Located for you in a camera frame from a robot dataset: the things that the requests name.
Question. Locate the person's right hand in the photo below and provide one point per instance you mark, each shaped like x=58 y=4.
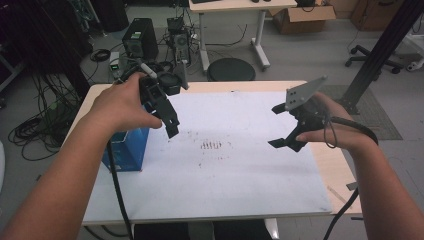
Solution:
x=340 y=130

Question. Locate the open cardboard box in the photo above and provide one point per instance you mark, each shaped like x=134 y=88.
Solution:
x=301 y=20

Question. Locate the open computer case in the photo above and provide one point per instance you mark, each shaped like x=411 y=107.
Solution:
x=180 y=40

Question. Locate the blue cardboard box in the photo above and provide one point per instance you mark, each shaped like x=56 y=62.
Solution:
x=128 y=150

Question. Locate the person's left hand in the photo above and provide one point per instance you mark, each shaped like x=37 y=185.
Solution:
x=120 y=106

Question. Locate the grey floor mat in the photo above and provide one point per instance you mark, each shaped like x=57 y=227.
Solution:
x=373 y=113

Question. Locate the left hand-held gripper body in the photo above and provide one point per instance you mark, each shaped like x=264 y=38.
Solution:
x=156 y=90

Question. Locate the black metal post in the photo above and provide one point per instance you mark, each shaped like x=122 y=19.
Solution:
x=383 y=50

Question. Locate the white power device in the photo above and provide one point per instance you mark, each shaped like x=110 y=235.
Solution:
x=114 y=61

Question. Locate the black curtain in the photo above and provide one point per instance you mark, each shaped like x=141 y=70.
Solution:
x=36 y=36

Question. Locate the black computer tower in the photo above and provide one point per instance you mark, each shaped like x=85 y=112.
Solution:
x=140 y=40

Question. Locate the wooden table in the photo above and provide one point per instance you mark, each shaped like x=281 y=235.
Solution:
x=336 y=170

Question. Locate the black office chair base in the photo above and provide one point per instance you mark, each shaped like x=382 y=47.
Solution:
x=370 y=58

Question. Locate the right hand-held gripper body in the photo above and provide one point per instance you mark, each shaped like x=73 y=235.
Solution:
x=308 y=113

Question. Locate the white desk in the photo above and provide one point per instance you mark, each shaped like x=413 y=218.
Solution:
x=240 y=6

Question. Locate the black round stool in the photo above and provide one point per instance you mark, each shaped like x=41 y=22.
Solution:
x=230 y=70

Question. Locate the brown cardboard box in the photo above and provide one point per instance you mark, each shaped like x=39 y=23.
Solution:
x=376 y=13

